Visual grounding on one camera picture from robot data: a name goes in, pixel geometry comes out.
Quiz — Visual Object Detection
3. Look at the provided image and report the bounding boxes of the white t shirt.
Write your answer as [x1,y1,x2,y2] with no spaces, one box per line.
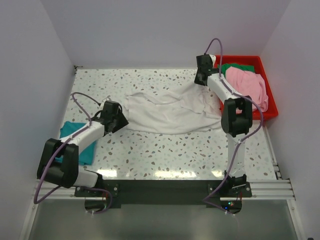
[122,82,221,135]

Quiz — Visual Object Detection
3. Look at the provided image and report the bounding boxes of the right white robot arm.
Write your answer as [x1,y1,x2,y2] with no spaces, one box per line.
[194,54,253,197]

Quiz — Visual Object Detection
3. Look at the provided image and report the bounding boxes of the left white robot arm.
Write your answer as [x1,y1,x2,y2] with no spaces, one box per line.
[36,100,129,196]

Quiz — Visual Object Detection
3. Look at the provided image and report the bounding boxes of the green t shirt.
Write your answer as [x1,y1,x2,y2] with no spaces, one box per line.
[221,63,255,76]

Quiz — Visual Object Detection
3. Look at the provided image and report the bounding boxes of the pink t shirt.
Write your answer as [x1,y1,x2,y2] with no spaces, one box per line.
[225,67,269,113]

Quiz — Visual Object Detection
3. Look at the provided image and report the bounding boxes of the teal folded t shirt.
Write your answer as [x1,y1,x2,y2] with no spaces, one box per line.
[59,121,97,166]

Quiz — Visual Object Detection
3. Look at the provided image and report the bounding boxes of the red plastic bin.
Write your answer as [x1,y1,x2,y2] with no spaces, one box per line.
[214,55,279,121]

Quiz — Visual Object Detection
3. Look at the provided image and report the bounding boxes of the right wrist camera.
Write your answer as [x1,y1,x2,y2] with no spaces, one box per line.
[209,54,217,64]

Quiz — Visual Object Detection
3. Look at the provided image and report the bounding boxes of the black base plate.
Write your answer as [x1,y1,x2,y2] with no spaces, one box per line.
[74,180,253,213]

